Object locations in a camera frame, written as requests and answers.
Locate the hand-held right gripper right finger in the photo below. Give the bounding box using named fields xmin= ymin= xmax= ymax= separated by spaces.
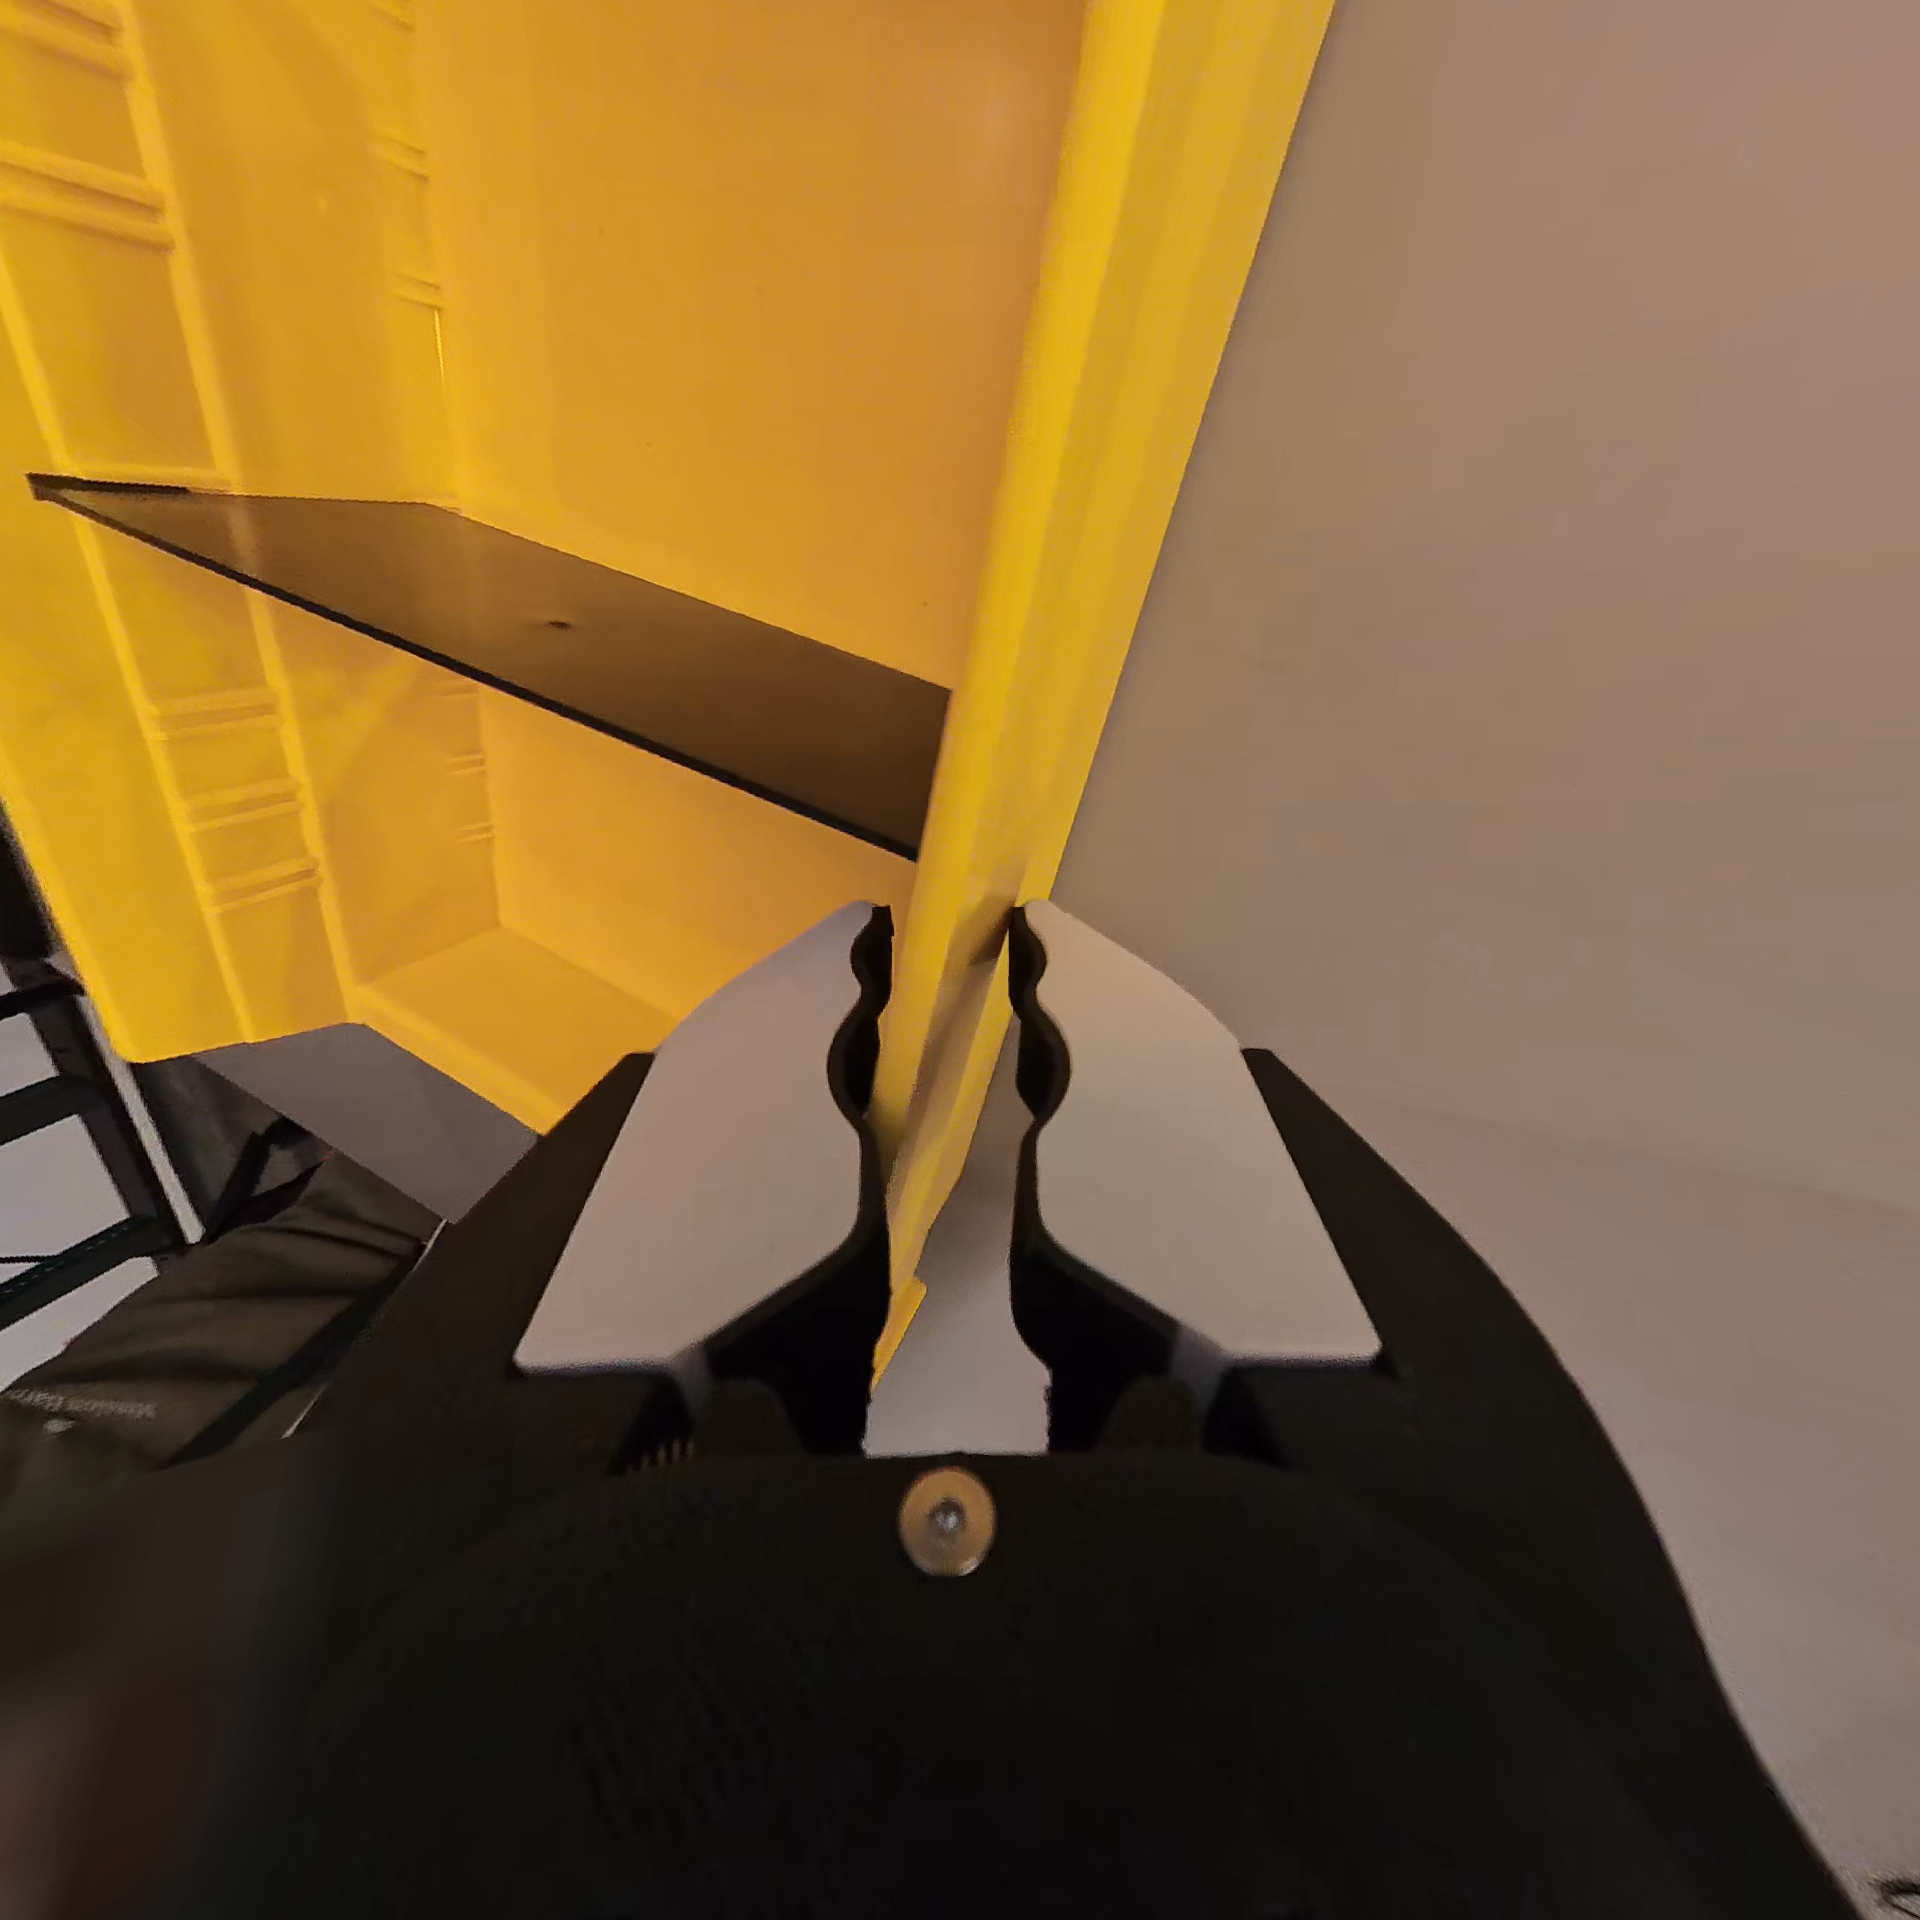
xmin=1006 ymin=898 xmax=1386 ymax=1366

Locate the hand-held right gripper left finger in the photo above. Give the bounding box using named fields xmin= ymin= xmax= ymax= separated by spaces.
xmin=507 ymin=905 xmax=897 ymax=1381

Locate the yellow plastic bin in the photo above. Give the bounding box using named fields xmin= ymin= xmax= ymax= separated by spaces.
xmin=0 ymin=0 xmax=1342 ymax=1385

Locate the black bin divider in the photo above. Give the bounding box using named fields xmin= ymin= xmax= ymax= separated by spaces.
xmin=29 ymin=472 xmax=959 ymax=866

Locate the black metal frame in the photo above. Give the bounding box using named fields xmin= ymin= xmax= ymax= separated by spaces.
xmin=0 ymin=808 xmax=204 ymax=1329

